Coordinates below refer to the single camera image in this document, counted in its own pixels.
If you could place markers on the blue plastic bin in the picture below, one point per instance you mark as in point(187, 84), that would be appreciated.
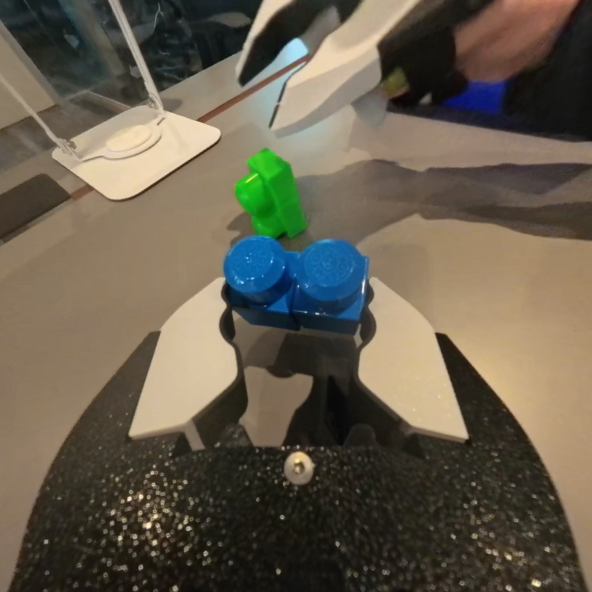
point(476, 95)

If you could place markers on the green two-stud block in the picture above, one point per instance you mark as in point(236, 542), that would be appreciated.
point(275, 199)

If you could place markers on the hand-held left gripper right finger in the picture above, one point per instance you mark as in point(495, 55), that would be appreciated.
point(407, 370)

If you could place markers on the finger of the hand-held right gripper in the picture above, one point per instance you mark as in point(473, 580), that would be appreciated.
point(342, 69)
point(277, 32)

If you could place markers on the clear acrylic stand white base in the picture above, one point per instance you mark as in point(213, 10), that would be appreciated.
point(138, 152)

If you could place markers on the person's right hand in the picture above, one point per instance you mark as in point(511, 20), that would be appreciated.
point(508, 32)

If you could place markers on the blue single-stud block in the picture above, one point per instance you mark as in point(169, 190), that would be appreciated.
point(330, 286)
point(259, 282)

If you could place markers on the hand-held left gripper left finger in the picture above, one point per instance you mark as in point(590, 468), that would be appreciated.
point(194, 370)

